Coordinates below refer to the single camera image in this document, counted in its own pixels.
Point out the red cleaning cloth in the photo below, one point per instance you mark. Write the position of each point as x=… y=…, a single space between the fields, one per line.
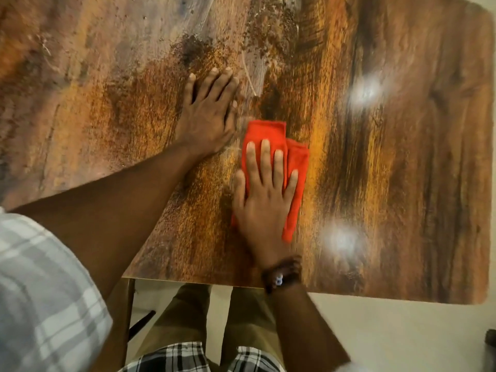
x=267 y=129

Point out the person's left hand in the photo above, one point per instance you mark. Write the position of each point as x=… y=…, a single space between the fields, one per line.
x=207 y=120

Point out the person's right forearm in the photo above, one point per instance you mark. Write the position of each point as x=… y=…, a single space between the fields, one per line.
x=306 y=329

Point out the khaki trousers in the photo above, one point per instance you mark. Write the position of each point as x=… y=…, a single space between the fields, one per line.
x=182 y=313

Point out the black white plaid shirt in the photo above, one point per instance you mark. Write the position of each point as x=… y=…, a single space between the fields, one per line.
x=46 y=306

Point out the wooden table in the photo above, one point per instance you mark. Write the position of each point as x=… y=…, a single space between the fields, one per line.
x=407 y=151

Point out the person's right hand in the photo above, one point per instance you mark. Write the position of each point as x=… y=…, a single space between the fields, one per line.
x=263 y=216

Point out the person's left forearm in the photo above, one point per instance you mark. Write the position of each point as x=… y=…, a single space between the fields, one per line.
x=116 y=213

